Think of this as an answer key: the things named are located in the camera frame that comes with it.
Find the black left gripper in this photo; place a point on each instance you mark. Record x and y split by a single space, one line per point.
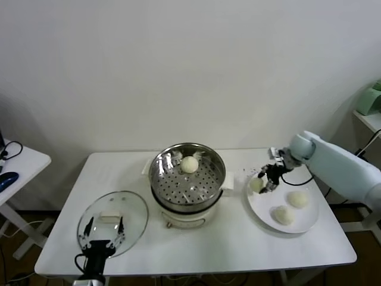
96 262

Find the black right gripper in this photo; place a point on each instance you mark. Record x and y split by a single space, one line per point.
274 175

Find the white steamed baozi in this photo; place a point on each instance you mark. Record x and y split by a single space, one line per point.
255 185
282 215
189 165
297 199

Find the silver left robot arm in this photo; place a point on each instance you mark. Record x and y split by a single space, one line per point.
89 282

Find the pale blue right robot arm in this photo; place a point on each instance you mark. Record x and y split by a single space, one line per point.
333 167

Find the stainless steel steamer basket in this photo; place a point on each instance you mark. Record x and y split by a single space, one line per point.
218 169

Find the white round plate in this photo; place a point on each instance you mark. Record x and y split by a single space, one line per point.
262 214

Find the glass pot lid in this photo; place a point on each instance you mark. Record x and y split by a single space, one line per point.
134 208

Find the white electric cooker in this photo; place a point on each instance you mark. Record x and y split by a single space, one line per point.
184 220

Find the white side table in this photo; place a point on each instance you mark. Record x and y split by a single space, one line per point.
26 167

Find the blue computer mouse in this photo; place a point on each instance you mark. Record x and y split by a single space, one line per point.
7 179

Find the white shelf board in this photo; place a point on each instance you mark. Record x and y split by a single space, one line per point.
372 120

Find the pale green plastic object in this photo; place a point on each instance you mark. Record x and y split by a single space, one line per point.
369 101

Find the white table leg frame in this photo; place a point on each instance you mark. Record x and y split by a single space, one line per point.
286 278

